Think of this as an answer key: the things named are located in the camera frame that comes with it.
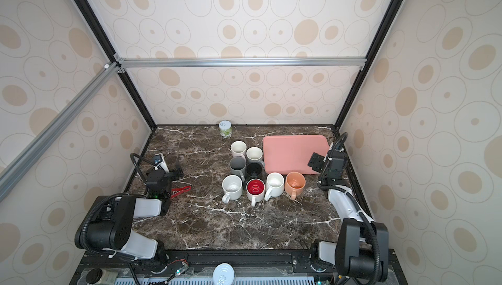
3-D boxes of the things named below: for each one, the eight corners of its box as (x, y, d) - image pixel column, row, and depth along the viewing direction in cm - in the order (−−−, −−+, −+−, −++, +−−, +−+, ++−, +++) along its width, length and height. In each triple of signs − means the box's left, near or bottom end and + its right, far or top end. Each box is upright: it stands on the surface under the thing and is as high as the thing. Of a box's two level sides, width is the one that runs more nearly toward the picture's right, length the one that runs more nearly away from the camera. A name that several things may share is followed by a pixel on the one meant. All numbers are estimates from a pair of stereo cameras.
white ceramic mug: (264, 201, 92) (265, 193, 85) (263, 181, 98) (264, 172, 92) (283, 201, 92) (285, 193, 85) (281, 181, 98) (283, 172, 92)
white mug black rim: (246, 208, 89) (246, 201, 83) (247, 186, 96) (246, 178, 90) (264, 208, 89) (265, 201, 83) (264, 186, 97) (264, 178, 90)
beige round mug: (223, 206, 90) (220, 198, 83) (225, 184, 97) (223, 174, 90) (242, 206, 90) (241, 198, 83) (243, 184, 97) (242, 174, 90)
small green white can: (219, 138, 116) (217, 131, 112) (220, 127, 122) (219, 119, 118) (231, 138, 116) (230, 131, 112) (232, 127, 122) (231, 119, 118)
